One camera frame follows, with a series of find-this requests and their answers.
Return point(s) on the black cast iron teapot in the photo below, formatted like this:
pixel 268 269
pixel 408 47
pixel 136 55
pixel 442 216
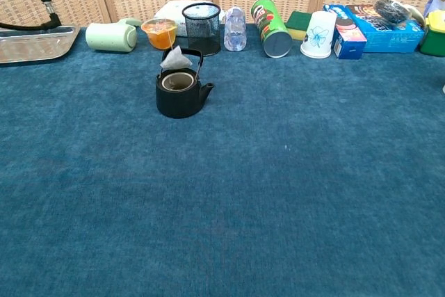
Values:
pixel 177 105

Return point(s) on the white wet wipes pack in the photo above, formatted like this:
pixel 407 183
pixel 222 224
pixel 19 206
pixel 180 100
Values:
pixel 170 10

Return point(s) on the orange jelly cup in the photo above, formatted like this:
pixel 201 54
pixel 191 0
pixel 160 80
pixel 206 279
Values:
pixel 158 38

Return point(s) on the pale green lint roller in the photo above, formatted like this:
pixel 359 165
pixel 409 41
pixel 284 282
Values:
pixel 107 38

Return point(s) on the black mesh pen holder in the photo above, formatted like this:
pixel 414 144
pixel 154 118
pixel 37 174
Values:
pixel 203 38

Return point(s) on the clear plastic water bottle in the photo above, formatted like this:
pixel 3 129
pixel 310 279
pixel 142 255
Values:
pixel 235 32

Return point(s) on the stainless steel tray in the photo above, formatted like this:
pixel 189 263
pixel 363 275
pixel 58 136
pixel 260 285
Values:
pixel 31 45

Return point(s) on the green chips can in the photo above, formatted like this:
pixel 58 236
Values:
pixel 276 45

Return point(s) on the green yellow sponge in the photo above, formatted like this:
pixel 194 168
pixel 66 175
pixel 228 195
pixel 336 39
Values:
pixel 297 22

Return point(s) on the white paper cup blue flower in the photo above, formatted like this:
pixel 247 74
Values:
pixel 318 38

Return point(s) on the blue pink cookie box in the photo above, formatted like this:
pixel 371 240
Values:
pixel 349 45

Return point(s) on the dark brown cookie box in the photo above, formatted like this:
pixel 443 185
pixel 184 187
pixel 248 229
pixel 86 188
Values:
pixel 361 10

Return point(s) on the blue table cloth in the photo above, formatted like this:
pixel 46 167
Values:
pixel 243 189

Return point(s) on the blue biscuit box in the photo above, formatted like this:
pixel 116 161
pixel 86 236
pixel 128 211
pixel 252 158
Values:
pixel 393 39

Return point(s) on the yellow green lidded container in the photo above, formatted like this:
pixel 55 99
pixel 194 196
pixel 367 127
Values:
pixel 434 36

